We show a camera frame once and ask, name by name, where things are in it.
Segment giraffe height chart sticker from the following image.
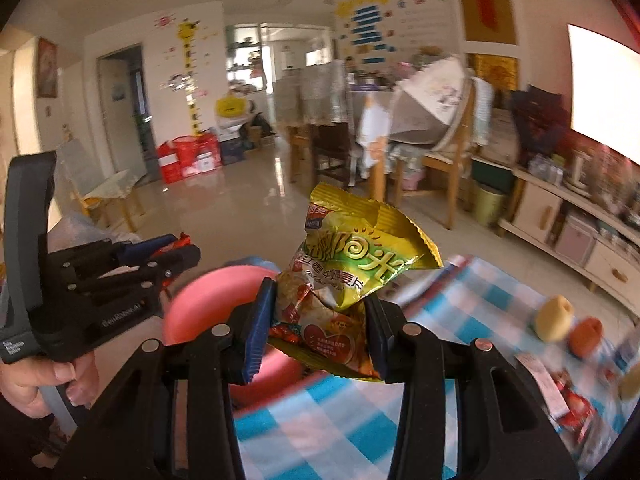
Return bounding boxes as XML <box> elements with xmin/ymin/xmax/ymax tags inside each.
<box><xmin>175</xmin><ymin>19</ymin><xmax>206</xmax><ymax>138</ymax></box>

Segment grey door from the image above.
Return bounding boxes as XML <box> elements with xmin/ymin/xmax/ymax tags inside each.
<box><xmin>97</xmin><ymin>45</ymin><xmax>151</xmax><ymax>176</ymax></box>

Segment blue white checked tablecloth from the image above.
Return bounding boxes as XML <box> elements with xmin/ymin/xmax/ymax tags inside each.
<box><xmin>232</xmin><ymin>255</ymin><xmax>640</xmax><ymax>480</ymax></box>

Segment dark wooden chair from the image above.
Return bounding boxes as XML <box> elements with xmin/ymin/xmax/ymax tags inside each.
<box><xmin>287</xmin><ymin>120</ymin><xmax>361</xmax><ymax>186</ymax></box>

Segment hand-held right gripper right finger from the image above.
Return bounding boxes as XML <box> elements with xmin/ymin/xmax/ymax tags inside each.
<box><xmin>362</xmin><ymin>294</ymin><xmax>581</xmax><ymax>480</ymax></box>

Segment display shelf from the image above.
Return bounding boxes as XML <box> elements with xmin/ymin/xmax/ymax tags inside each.
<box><xmin>225</xmin><ymin>25</ymin><xmax>273</xmax><ymax>96</ymax></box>

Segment red gift boxes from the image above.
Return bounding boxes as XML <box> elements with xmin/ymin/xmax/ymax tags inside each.
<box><xmin>156</xmin><ymin>135</ymin><xmax>223</xmax><ymax>184</ymax></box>

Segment dark blue flower bouquet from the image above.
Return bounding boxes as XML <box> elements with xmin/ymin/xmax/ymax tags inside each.
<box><xmin>510</xmin><ymin>85</ymin><xmax>573</xmax><ymax>166</ymax></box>

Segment red apple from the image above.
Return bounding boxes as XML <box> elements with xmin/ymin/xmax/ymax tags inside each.
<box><xmin>567</xmin><ymin>316</ymin><xmax>604</xmax><ymax>358</ymax></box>

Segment light wooden chair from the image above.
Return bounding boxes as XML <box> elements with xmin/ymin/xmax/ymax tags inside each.
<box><xmin>385</xmin><ymin>75</ymin><xmax>496</xmax><ymax>231</ymax></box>

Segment pink plastic bin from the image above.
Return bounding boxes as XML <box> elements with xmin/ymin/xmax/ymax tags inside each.
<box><xmin>162</xmin><ymin>266</ymin><xmax>306</xmax><ymax>408</ymax></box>

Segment white electric kettle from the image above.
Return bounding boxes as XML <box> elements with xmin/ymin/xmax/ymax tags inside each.
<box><xmin>565</xmin><ymin>147</ymin><xmax>593</xmax><ymax>193</ymax></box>

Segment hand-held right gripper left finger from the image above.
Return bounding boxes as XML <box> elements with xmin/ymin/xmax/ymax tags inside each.
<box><xmin>55</xmin><ymin>277</ymin><xmax>278</xmax><ymax>480</ymax></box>

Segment pink storage box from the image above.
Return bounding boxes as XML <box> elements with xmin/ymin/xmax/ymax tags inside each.
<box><xmin>555</xmin><ymin>210</ymin><xmax>598</xmax><ymax>266</ymax></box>

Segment white grey draped cloth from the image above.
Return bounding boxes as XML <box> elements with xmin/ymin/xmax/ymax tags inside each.
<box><xmin>387</xmin><ymin>55</ymin><xmax>473</xmax><ymax>146</ymax></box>

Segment white yogurt bottle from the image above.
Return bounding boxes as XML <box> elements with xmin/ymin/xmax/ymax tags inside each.
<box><xmin>612</xmin><ymin>332</ymin><xmax>640</xmax><ymax>371</ymax></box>

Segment framed wall picture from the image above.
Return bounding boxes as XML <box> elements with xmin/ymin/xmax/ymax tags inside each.
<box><xmin>36</xmin><ymin>37</ymin><xmax>58</xmax><ymax>98</ymax></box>

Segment gold red wall hanging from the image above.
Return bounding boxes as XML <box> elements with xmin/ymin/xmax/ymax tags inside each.
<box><xmin>452</xmin><ymin>0</ymin><xmax>517</xmax><ymax>43</ymax></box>

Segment red patterned snack packet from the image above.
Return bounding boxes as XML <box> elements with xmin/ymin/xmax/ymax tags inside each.
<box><xmin>550</xmin><ymin>370</ymin><xmax>598</xmax><ymax>441</ymax></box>

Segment cream TV cabinet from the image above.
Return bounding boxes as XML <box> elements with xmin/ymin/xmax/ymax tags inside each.
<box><xmin>497</xmin><ymin>165</ymin><xmax>640</xmax><ymax>316</ymax></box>

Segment yellow bag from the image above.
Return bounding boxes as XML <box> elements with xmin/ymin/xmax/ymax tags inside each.
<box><xmin>215</xmin><ymin>95</ymin><xmax>249</xmax><ymax>118</ymax></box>

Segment white lace chair cover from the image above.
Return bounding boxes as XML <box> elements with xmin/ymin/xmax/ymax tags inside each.
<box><xmin>470</xmin><ymin>77</ymin><xmax>496</xmax><ymax>148</ymax></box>

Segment chair with cream cover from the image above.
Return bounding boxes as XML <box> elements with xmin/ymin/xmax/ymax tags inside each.
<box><xmin>55</xmin><ymin>137</ymin><xmax>146</xmax><ymax>233</ymax></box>

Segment green waste bin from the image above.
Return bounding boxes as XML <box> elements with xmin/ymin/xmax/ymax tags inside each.
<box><xmin>472</xmin><ymin>182</ymin><xmax>507</xmax><ymax>227</ymax></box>

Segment yellow apple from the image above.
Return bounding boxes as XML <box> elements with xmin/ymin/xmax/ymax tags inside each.
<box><xmin>619</xmin><ymin>362</ymin><xmax>640</xmax><ymax>401</ymax></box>
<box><xmin>534</xmin><ymin>295</ymin><xmax>573</xmax><ymax>343</ymax></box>

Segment gold framed picture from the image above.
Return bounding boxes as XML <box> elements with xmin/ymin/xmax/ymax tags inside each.
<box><xmin>472</xmin><ymin>54</ymin><xmax>519</xmax><ymax>91</ymax></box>

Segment white orange-print table cloth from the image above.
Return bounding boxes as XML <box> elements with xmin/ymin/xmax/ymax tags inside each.
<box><xmin>347</xmin><ymin>87</ymin><xmax>396</xmax><ymax>168</ymax></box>

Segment grey lace chair cover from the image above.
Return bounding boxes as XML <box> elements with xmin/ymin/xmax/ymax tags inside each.
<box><xmin>272</xmin><ymin>67</ymin><xmax>351</xmax><ymax>126</ymax></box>

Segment television screen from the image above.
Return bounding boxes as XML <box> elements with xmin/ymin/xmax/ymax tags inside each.
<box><xmin>567</xmin><ymin>24</ymin><xmax>640</xmax><ymax>166</ymax></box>

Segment blue yellow wall stickers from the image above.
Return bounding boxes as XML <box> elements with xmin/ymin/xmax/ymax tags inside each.
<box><xmin>332</xmin><ymin>0</ymin><xmax>451</xmax><ymax>66</ymax></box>

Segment person's left hand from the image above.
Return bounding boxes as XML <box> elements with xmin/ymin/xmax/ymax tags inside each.
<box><xmin>0</xmin><ymin>350</ymin><xmax>101</xmax><ymax>418</ymax></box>

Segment yellow green snack packet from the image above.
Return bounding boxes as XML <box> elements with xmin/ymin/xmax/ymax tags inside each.
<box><xmin>267</xmin><ymin>182</ymin><xmax>443</xmax><ymax>383</ymax></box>

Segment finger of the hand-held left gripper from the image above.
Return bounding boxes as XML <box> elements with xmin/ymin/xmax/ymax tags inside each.
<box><xmin>95</xmin><ymin>246</ymin><xmax>202</xmax><ymax>307</ymax></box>
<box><xmin>97</xmin><ymin>237</ymin><xmax>181</xmax><ymax>275</ymax></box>

